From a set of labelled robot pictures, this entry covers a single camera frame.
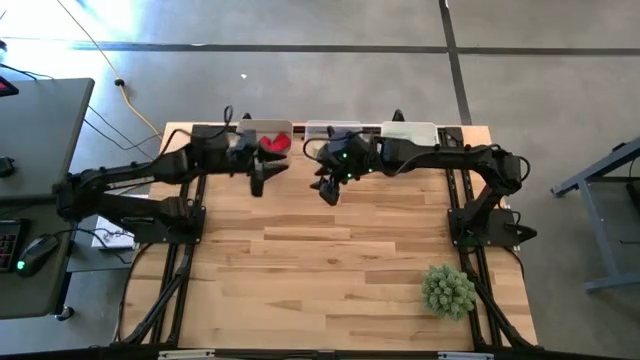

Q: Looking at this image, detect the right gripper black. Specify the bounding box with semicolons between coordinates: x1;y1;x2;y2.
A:
309;142;359;207

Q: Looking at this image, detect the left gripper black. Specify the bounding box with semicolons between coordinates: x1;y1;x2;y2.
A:
228;134;290;198

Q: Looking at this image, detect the beige-grey plastic bin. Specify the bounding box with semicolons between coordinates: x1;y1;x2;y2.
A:
234;118;295;164

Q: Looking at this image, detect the clear plastic bin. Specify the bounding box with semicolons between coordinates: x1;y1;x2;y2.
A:
304;119;364;166

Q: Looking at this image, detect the white plastic bin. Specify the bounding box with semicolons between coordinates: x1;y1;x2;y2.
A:
380;121;440;147

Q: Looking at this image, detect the green artificial plant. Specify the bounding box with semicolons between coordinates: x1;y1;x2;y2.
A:
420;263;479;321

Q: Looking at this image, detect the white printed paper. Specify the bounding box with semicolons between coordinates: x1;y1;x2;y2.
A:
91;218;136;250

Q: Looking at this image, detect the grey desk top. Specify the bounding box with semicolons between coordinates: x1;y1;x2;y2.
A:
0;77;96;202

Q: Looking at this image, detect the black computer mouse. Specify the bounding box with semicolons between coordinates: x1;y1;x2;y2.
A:
14;233;61;279

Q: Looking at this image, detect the dark desk top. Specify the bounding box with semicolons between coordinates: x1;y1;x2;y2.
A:
0;197;81;321

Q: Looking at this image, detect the black keyboard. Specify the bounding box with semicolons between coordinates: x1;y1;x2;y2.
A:
0;219;26;274

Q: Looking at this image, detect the black device with red light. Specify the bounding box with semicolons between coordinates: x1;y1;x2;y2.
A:
0;75;20;99

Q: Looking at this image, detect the yellow floor cable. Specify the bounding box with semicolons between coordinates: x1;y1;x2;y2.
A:
54;0;164;141

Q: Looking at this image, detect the black aluminium table frame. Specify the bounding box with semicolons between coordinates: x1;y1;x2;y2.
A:
112;122;539;351

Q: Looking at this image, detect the black floor cable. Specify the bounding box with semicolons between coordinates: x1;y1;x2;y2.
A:
82;103;162;164

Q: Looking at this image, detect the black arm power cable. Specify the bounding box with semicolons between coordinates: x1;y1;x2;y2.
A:
115;242;154;344

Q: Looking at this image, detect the blue-grey metal table frame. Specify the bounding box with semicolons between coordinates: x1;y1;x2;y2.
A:
551;135;640;294

